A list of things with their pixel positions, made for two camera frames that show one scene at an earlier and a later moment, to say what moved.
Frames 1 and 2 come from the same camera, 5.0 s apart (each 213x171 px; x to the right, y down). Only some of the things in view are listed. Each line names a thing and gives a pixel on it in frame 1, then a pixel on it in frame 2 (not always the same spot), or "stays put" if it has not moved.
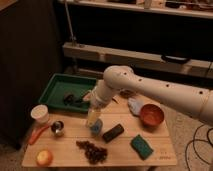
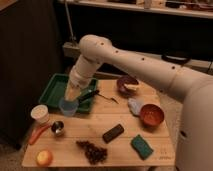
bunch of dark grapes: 94,154 stays put
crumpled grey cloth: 135,105 stays put
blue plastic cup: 96,128 -> 68,107
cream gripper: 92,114 -> 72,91
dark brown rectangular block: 118,129 stays put
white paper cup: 40,113 stays put
